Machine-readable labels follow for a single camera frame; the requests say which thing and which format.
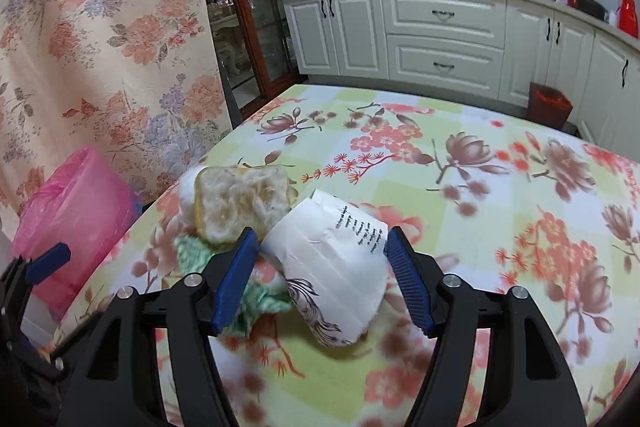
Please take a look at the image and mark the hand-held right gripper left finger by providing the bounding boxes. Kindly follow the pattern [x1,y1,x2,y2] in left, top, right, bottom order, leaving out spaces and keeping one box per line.
[65,227,261,427]

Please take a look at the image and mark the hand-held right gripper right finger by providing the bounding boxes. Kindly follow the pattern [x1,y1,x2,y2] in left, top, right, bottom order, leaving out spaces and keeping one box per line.
[386,227,586,427]

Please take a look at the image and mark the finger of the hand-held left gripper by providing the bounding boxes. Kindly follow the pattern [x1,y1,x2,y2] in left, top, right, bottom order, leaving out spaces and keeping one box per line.
[0,243,72,308]
[10,332,67,380]

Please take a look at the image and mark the pink lined waste bin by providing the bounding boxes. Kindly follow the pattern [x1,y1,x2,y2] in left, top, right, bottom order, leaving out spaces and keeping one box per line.
[11,146,141,320]

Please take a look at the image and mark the crushed black print paper cup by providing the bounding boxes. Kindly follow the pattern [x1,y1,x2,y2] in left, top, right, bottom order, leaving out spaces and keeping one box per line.
[260,188,388,349]

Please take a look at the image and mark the large yellow fruit peel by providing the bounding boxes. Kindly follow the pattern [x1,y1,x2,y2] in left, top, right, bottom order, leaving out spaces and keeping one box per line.
[192,164,296,243]

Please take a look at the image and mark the floral tablecloth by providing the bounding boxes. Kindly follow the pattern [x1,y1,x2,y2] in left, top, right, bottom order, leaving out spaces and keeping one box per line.
[47,83,640,427]

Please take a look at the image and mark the red lined floor bin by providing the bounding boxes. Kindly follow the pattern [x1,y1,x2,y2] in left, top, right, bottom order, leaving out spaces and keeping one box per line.
[528,82,573,128]

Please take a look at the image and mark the floral curtain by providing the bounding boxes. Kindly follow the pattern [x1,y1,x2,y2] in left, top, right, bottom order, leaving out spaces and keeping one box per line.
[0,0,233,248]

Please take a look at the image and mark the ornate white chair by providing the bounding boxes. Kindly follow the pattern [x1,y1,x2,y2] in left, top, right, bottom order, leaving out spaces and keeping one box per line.
[209,4,251,80]

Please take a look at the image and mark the white kitchen base cabinets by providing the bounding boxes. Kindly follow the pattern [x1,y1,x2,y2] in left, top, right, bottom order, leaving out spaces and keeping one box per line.
[277,0,640,148]

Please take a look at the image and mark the red black casserole pot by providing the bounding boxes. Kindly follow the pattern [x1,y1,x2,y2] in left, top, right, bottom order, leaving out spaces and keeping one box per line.
[566,0,608,20]

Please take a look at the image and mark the red thermos jug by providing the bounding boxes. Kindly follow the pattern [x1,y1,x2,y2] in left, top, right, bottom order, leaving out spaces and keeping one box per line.
[617,0,640,38]

